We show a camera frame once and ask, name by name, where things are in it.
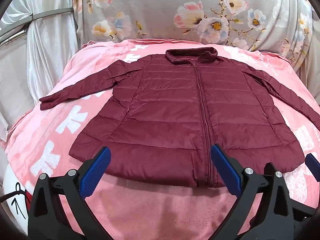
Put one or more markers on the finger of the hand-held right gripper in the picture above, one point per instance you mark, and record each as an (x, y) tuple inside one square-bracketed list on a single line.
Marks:
[(313, 163), (303, 210)]

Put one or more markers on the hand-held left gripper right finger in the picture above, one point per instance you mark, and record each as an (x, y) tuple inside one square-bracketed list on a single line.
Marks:
[(226, 167)]

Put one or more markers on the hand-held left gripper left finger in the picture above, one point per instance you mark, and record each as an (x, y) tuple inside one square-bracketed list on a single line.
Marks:
[(96, 172)]

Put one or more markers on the maroon puffer jacket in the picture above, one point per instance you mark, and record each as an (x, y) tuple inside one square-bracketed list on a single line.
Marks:
[(162, 117)]

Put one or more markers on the pink printed blanket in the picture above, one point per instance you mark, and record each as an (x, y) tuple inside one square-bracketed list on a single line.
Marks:
[(150, 205)]

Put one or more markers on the white printed pillow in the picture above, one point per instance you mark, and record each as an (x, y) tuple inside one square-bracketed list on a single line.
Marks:
[(12, 192)]

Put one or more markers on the white satin curtain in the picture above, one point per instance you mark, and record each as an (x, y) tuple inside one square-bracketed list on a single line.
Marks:
[(50, 55)]

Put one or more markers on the metal curtain holdback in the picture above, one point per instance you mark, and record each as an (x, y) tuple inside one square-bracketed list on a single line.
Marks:
[(12, 33)]

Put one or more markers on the grey curtain tie band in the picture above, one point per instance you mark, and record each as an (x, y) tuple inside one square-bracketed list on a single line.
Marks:
[(55, 13)]

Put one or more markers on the grey floral bed cover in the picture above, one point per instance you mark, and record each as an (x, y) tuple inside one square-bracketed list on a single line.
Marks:
[(162, 10)]

